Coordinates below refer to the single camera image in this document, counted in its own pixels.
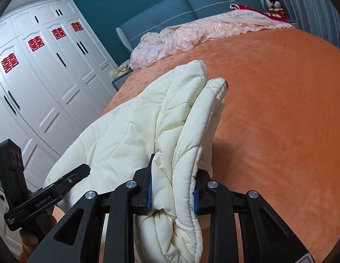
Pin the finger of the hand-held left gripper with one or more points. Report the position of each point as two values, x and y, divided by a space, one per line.
72 178

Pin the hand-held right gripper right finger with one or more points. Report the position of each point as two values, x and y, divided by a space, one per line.
196 201

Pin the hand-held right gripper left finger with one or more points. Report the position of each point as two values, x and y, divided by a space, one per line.
147 194

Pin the cream quilted blanket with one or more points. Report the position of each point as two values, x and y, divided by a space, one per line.
126 142

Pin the person's left hand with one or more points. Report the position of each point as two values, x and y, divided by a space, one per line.
28 245

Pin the white panelled wardrobe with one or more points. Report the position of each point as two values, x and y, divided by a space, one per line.
49 93

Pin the dark nightstand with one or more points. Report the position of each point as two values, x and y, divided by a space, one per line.
121 83

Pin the orange velvet bedspread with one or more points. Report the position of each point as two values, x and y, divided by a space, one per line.
268 101

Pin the red paper wardrobe sticker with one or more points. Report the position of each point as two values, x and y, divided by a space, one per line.
10 65
35 45
59 33
77 26

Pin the pink lace blanket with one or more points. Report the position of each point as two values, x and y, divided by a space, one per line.
200 33

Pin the blue upholstered headboard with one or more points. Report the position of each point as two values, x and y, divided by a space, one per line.
213 2

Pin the red cloth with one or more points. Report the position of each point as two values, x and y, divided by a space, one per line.
249 8

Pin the red and white plush doll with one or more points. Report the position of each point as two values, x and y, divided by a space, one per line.
274 7

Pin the grey pleated curtain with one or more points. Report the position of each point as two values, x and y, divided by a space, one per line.
309 5

